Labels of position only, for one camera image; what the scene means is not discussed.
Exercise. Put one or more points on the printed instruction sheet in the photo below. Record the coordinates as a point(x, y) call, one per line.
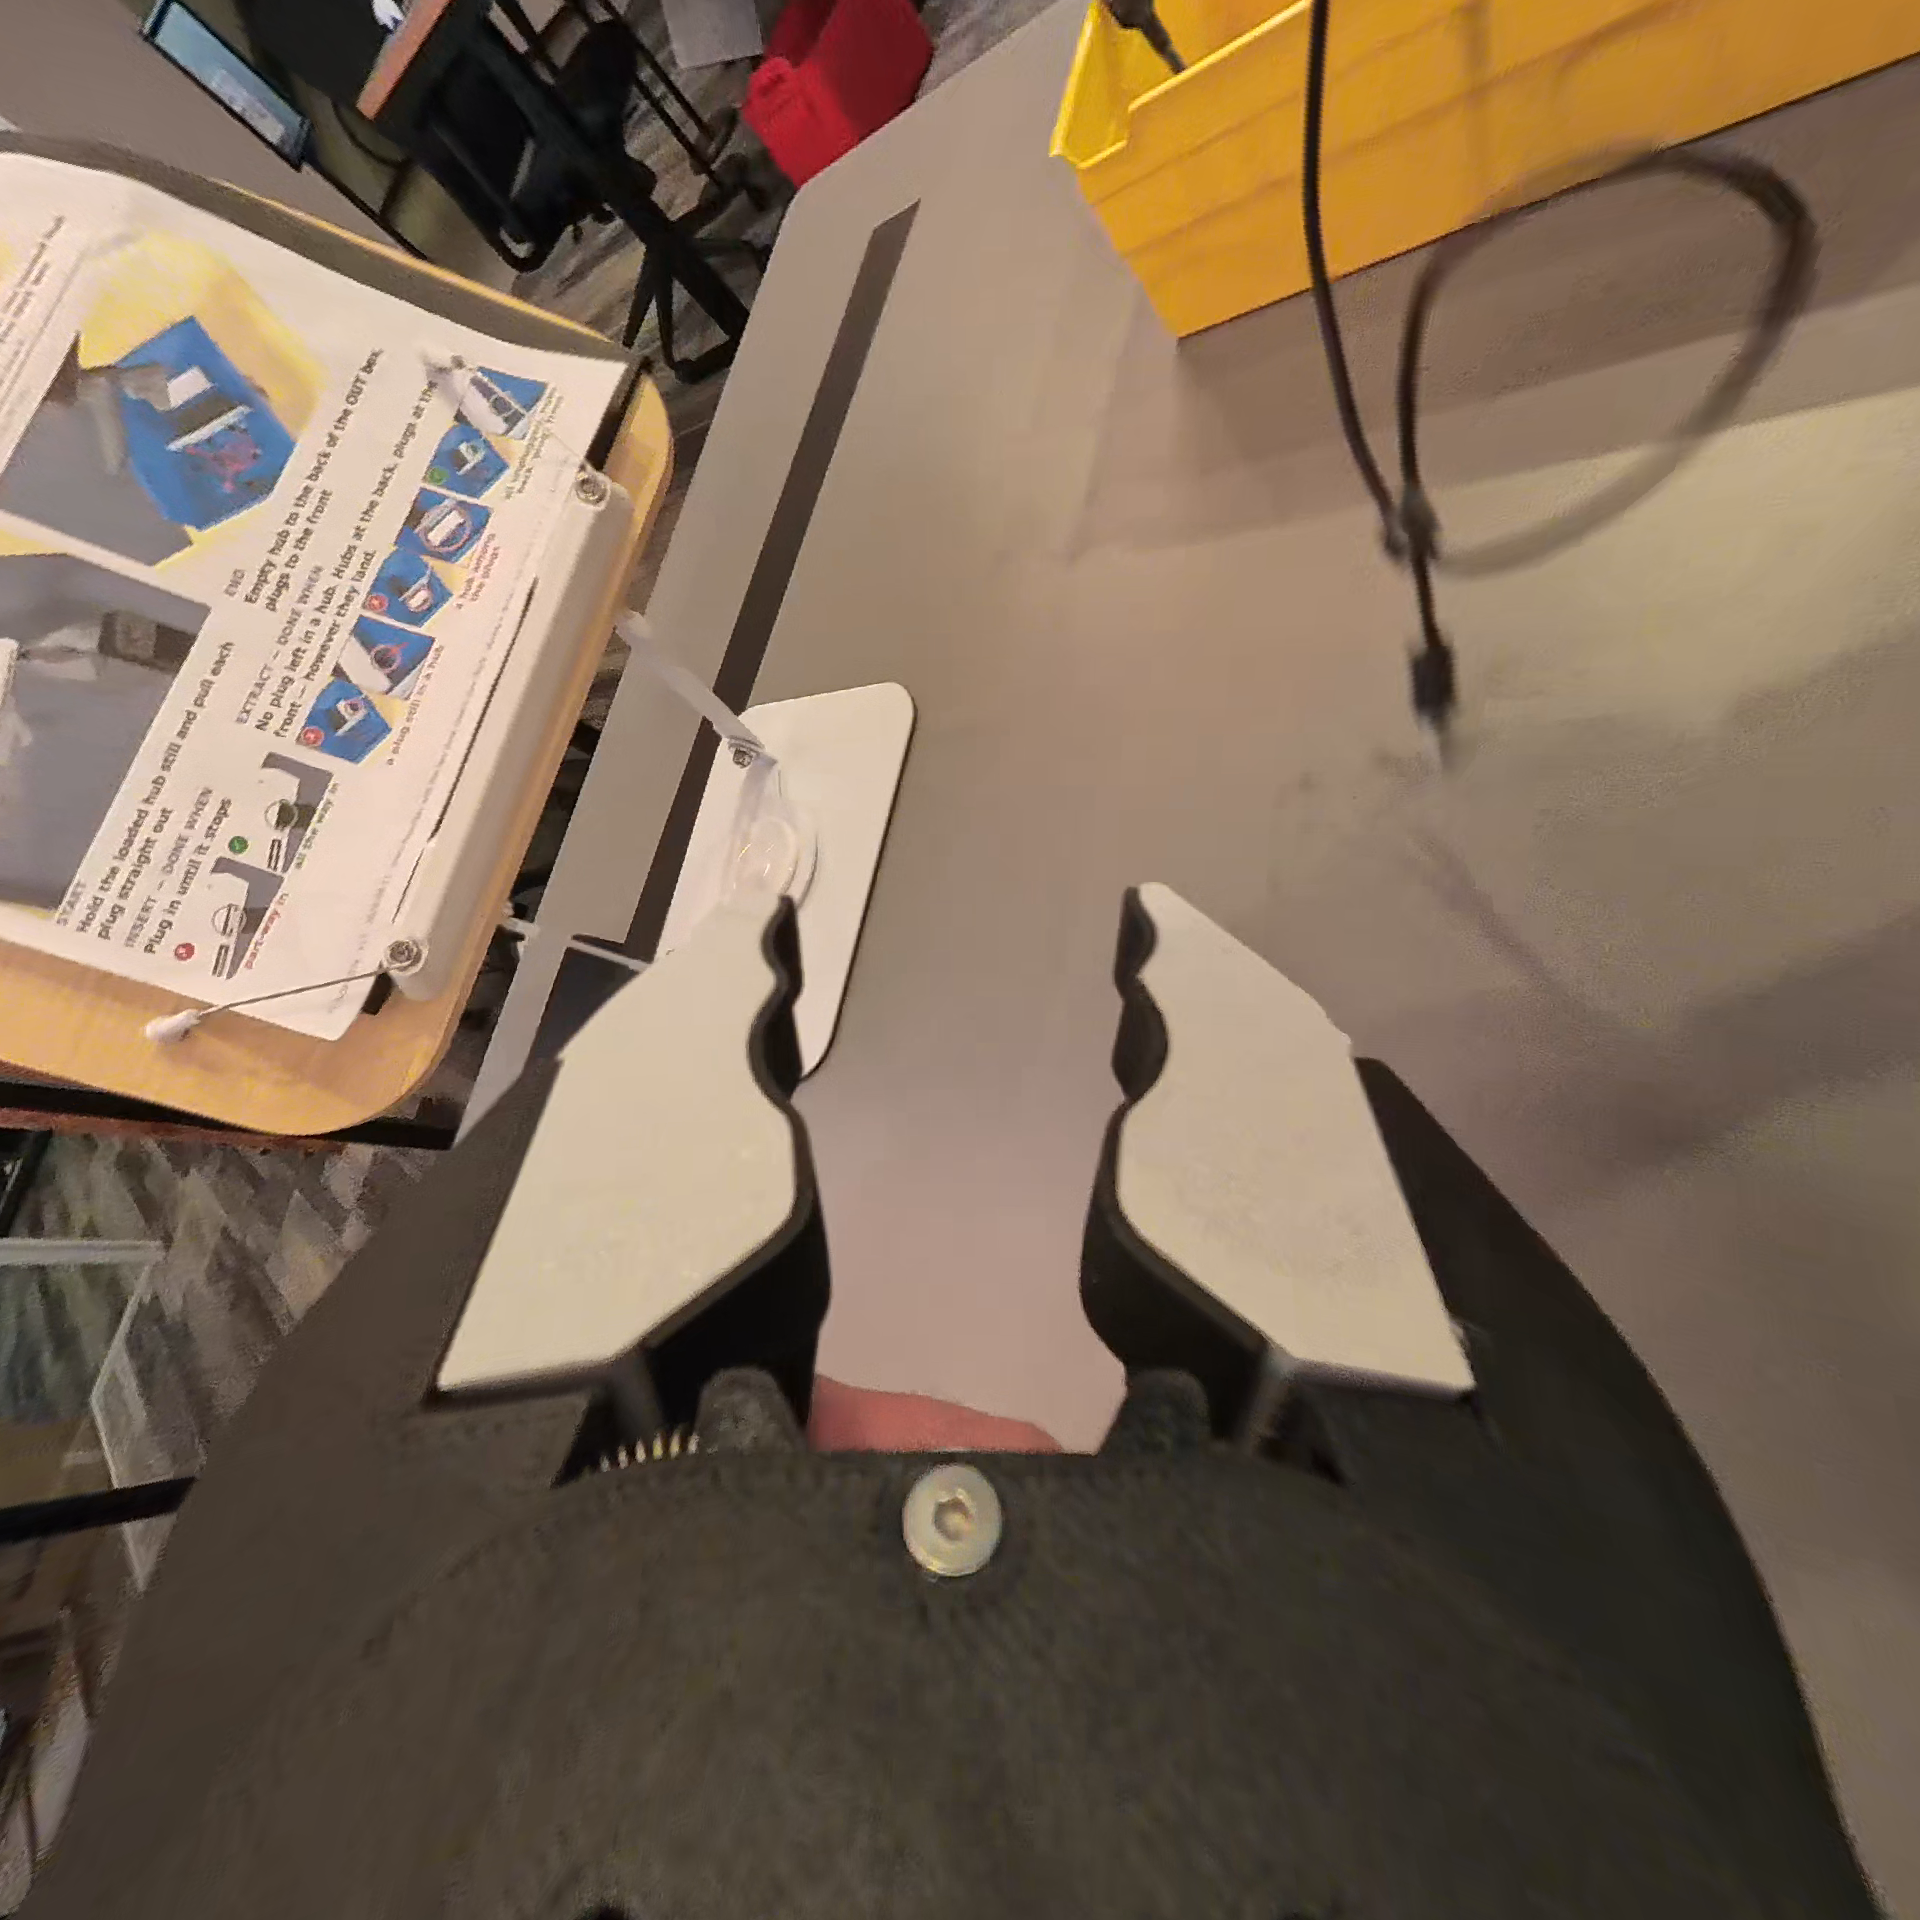
point(301, 674)

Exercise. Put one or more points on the black office chair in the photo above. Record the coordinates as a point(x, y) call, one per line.
point(578, 104)

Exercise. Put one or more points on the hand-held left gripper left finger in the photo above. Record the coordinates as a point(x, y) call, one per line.
point(644, 1201)

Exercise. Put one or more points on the tablet sign on stand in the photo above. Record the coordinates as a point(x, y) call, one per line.
point(224, 61)

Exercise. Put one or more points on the red fabric bag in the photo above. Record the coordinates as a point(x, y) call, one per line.
point(840, 74)

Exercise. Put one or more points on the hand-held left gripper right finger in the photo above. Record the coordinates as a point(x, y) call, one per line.
point(1274, 1184)

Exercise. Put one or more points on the wooden desk with black frame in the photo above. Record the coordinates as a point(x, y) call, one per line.
point(421, 45)

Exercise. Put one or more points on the yellow plastic bin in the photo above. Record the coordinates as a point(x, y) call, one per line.
point(1574, 151)

